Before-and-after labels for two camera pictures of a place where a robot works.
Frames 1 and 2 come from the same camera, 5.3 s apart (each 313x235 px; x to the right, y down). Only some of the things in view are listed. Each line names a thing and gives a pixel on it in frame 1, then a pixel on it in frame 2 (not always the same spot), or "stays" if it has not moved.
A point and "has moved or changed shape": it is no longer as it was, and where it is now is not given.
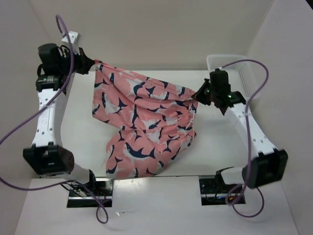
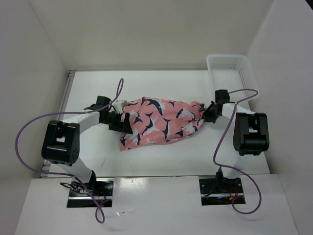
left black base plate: [102, 190] stays
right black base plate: [210, 195] stays
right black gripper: [199, 96] → [206, 116]
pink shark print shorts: [153, 123] has moved or changed shape
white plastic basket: [242, 77] stays
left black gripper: [85, 63] → [124, 127]
